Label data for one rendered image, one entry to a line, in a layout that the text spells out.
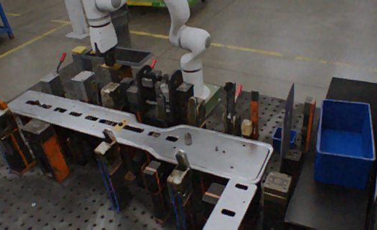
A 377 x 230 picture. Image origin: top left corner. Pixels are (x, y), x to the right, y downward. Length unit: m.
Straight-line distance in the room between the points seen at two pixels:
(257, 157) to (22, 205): 1.12
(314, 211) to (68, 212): 1.07
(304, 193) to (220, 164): 0.32
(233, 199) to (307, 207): 0.23
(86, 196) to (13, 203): 0.36
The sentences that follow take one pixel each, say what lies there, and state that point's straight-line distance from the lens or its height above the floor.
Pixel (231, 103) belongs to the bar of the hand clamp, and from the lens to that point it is 1.40.
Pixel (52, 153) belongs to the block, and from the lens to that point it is 1.75.
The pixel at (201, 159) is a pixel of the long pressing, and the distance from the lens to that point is 1.35.
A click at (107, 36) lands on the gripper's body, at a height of 1.42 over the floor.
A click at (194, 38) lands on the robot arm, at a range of 1.84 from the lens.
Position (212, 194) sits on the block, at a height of 0.98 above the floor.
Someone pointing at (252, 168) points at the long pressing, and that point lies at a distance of 1.30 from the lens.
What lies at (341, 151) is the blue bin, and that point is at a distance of 1.37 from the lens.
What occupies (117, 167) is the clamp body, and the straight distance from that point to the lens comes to 1.49.
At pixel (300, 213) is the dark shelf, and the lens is 1.14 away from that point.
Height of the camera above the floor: 1.91
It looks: 35 degrees down
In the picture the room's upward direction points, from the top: 7 degrees counter-clockwise
